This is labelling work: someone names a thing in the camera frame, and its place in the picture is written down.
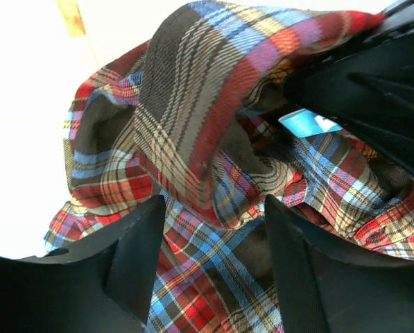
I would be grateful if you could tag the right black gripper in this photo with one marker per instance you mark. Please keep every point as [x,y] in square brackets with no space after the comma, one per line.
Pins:
[367,86]

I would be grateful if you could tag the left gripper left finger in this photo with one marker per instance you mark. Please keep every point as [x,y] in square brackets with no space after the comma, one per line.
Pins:
[100,283]

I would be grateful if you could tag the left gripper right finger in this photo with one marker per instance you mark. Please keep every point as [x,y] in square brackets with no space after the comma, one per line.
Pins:
[327,284]

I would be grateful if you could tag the red orange plaid shirt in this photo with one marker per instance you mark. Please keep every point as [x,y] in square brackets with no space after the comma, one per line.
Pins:
[191,115]

